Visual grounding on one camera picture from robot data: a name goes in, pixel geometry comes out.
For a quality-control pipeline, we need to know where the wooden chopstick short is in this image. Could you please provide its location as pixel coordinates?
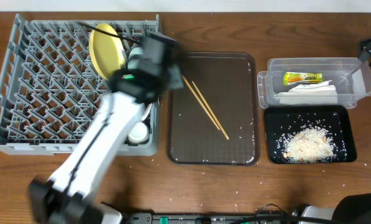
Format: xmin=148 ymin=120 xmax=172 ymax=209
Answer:
xmin=181 ymin=75 xmax=220 ymax=130

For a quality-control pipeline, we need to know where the white pink shallow bowl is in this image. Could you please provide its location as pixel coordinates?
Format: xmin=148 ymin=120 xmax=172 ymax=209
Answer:
xmin=141 ymin=103 xmax=153 ymax=121

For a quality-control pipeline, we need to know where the yellow round plate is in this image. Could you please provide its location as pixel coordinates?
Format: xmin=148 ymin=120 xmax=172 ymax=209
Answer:
xmin=89 ymin=30 xmax=126 ymax=80

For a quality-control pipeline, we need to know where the wooden chopstick long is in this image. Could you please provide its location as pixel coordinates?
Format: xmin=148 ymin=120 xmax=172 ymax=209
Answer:
xmin=192 ymin=81 xmax=229 ymax=140

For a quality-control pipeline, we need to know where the white paper cup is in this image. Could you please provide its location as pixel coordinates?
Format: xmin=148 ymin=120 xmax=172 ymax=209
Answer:
xmin=127 ymin=122 xmax=150 ymax=144

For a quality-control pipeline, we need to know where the light blue bowl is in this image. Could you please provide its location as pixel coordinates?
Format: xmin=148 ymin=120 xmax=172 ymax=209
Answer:
xmin=128 ymin=47 xmax=144 ymax=60

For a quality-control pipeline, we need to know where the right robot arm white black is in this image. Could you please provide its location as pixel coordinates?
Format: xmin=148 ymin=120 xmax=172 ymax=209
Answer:
xmin=291 ymin=39 xmax=371 ymax=223

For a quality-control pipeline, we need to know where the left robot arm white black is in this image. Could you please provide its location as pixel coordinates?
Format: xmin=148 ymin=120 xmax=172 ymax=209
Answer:
xmin=29 ymin=32 xmax=184 ymax=223

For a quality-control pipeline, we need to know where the clear plastic waste bin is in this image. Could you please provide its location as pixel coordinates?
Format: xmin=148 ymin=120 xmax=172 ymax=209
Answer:
xmin=257 ymin=57 xmax=371 ymax=109

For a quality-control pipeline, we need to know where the black waste tray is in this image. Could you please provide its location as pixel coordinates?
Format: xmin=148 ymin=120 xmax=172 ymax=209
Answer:
xmin=264 ymin=105 xmax=357 ymax=164

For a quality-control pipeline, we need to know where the white crumpled napkin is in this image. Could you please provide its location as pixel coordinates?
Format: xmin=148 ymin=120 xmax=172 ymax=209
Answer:
xmin=274 ymin=80 xmax=338 ymax=105

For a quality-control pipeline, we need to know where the dark brown serving tray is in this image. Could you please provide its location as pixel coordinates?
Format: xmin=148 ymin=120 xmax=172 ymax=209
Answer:
xmin=167 ymin=52 xmax=260 ymax=166

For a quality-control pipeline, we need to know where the yellow green snack wrapper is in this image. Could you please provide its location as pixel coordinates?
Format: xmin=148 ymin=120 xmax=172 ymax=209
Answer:
xmin=283 ymin=72 xmax=324 ymax=86

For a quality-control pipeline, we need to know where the grey plastic dish rack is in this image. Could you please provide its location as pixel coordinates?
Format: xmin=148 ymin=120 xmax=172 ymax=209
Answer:
xmin=0 ymin=14 xmax=162 ymax=157

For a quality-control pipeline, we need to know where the spilled rice pile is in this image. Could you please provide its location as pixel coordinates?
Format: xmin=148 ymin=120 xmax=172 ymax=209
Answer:
xmin=273 ymin=120 xmax=348 ymax=164

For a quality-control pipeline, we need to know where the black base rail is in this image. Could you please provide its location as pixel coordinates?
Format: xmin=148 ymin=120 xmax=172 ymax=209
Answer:
xmin=121 ymin=210 xmax=301 ymax=224

